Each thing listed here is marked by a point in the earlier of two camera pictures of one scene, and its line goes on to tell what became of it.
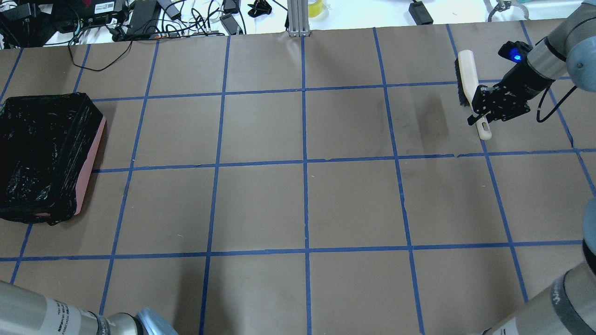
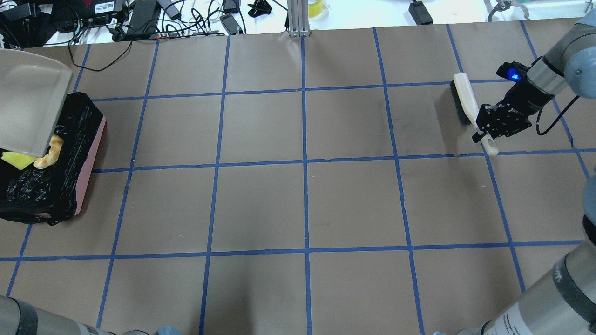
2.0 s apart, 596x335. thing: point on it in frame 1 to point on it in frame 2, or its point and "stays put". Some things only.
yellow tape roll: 315,9 stays put
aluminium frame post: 298,14 stays put
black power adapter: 420,13 stays put
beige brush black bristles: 468,82 to 466,106
